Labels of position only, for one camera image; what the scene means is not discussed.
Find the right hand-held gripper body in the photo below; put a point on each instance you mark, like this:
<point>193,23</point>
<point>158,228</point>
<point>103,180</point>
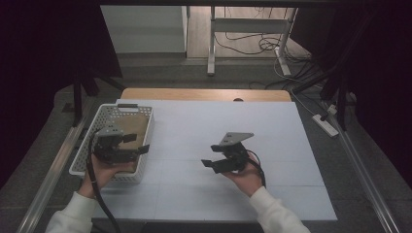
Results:
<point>233,155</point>

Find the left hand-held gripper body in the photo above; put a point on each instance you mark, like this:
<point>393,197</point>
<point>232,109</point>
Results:
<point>110,149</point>

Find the khaki pants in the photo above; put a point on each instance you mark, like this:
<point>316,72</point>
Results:
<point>136,124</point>

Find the white perforated plastic basket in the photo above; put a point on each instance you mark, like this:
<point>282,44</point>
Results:
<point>97,123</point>

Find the person's left hand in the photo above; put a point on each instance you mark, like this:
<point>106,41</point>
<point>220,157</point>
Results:
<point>103,174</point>

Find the person's right hand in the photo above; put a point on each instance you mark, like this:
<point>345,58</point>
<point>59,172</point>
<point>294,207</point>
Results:
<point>247,178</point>

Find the white foam board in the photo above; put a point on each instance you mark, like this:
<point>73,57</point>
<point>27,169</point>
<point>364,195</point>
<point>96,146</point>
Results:
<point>275,145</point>

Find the wooden table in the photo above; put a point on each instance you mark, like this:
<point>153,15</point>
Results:
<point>194,94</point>

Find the black metal stand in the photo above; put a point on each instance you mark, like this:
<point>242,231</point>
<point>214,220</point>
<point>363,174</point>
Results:
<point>340,90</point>
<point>77,97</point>

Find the white power strip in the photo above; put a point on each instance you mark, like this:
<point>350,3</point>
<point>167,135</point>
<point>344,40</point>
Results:
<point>325,126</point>

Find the black plug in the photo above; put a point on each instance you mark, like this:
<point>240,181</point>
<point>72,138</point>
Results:
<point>324,116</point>

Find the white cabinet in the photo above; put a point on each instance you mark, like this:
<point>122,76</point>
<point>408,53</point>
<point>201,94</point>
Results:
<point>142,29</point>

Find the dark curtain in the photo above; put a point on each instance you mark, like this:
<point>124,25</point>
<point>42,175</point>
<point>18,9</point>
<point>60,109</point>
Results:
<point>382,81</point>
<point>39,64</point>

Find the aluminium rail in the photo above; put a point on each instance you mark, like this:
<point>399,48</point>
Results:
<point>55,168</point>
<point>366,181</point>

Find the white metal desk frame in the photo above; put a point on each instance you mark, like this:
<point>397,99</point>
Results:
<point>249,25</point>

